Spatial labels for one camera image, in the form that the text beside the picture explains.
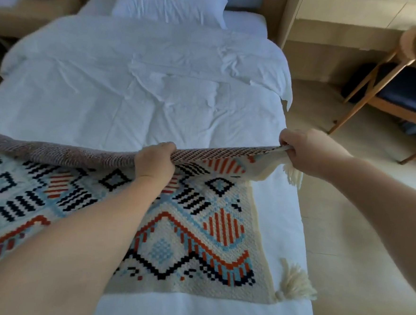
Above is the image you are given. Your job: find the person's right hand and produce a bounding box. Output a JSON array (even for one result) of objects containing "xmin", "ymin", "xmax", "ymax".
[{"xmin": 276, "ymin": 127, "xmax": 354, "ymax": 182}]

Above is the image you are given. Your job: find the person's left hand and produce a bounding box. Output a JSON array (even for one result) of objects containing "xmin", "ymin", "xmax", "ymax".
[{"xmin": 132, "ymin": 139, "xmax": 178, "ymax": 189}]

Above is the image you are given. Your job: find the patterned woven blanket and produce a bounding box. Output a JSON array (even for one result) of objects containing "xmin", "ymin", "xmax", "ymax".
[{"xmin": 0, "ymin": 125, "xmax": 329, "ymax": 310}]

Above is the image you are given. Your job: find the person's left forearm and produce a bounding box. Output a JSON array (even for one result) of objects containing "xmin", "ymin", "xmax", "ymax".
[{"xmin": 0, "ymin": 166, "xmax": 164, "ymax": 315}]

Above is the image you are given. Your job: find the person's right forearm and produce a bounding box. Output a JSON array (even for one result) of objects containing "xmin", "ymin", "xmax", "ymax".
[{"xmin": 312, "ymin": 155, "xmax": 416, "ymax": 302}]

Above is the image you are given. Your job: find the white bed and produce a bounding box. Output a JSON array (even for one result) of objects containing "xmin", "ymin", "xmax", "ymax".
[{"xmin": 0, "ymin": 0, "xmax": 341, "ymax": 315}]

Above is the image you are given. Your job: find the wooden chair dark seat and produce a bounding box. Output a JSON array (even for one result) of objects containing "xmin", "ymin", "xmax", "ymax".
[{"xmin": 327, "ymin": 12, "xmax": 416, "ymax": 167}]

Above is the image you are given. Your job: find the white pillow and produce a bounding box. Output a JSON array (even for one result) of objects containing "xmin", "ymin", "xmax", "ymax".
[{"xmin": 110, "ymin": 0, "xmax": 234, "ymax": 30}]

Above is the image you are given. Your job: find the wooden nightstand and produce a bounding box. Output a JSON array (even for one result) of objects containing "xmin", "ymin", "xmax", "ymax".
[{"xmin": 0, "ymin": 0, "xmax": 81, "ymax": 42}]

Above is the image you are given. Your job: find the wooden wall desk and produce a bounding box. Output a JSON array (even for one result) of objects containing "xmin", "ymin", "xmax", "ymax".
[{"xmin": 274, "ymin": 0, "xmax": 416, "ymax": 89}]

